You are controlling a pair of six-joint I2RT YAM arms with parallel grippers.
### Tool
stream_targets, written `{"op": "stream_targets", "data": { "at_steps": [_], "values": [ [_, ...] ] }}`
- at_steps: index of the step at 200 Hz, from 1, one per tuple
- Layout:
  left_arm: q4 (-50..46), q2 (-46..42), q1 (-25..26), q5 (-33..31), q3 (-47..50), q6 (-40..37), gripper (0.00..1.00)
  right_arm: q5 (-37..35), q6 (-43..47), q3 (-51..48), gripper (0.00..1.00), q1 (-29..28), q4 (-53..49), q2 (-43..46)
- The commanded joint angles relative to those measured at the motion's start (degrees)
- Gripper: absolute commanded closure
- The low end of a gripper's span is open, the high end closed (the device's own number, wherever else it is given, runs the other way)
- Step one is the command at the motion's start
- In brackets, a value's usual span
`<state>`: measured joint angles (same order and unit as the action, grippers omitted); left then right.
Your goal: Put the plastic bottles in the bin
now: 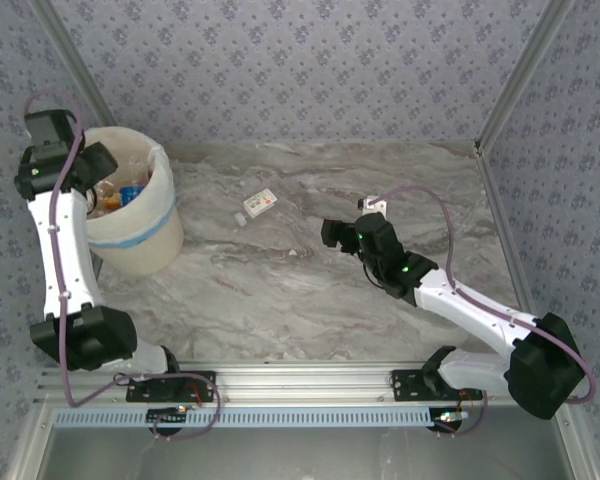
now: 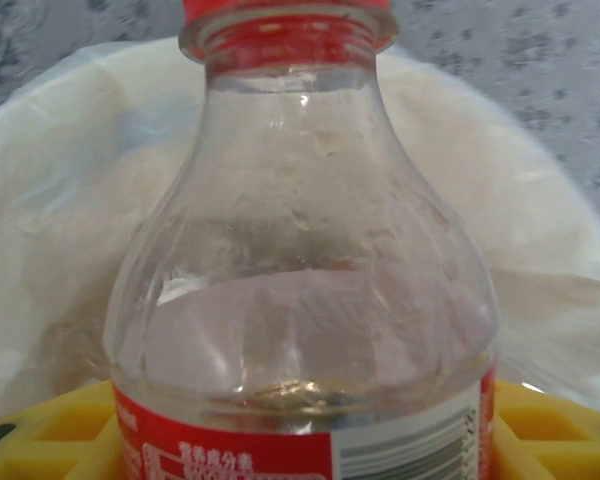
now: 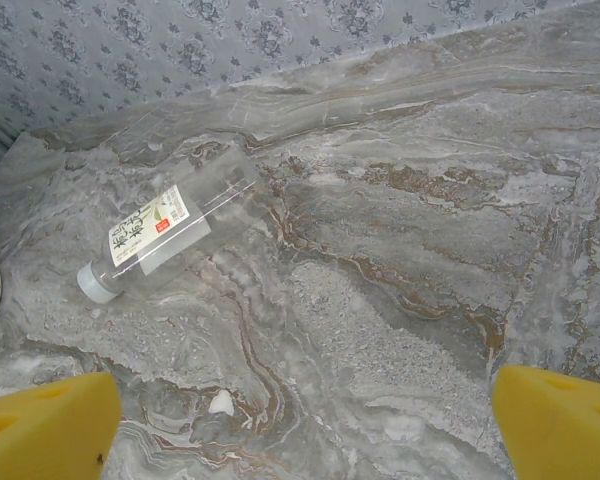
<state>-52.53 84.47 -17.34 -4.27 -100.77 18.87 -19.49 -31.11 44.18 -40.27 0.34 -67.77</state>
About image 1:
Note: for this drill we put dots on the small circuit board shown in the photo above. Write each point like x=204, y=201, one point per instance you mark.
x=167, y=414
x=450, y=417

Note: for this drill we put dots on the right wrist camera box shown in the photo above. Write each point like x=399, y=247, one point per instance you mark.
x=375, y=205

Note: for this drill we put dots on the clear plastic cup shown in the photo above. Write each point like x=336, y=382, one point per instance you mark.
x=135, y=170

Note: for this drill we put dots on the small white bottle cap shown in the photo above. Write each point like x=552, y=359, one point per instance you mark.
x=240, y=219

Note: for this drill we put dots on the aluminium frame post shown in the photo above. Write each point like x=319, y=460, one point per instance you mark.
x=524, y=75
x=70, y=55

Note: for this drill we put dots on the white carton red print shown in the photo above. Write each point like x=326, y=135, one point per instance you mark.
x=260, y=202

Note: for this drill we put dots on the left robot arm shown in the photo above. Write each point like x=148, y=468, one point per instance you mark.
x=62, y=250

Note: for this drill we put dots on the blue label clear bottle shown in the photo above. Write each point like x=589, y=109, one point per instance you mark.
x=131, y=195

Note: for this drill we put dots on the white ribbed plastic bin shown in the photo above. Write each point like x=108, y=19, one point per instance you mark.
x=140, y=250

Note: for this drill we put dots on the grey metal panel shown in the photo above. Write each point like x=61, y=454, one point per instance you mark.
x=300, y=455

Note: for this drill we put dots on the aluminium table edge rail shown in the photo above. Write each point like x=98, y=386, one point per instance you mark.
x=495, y=200

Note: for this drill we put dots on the aluminium mounting rail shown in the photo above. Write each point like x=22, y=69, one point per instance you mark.
x=300, y=385

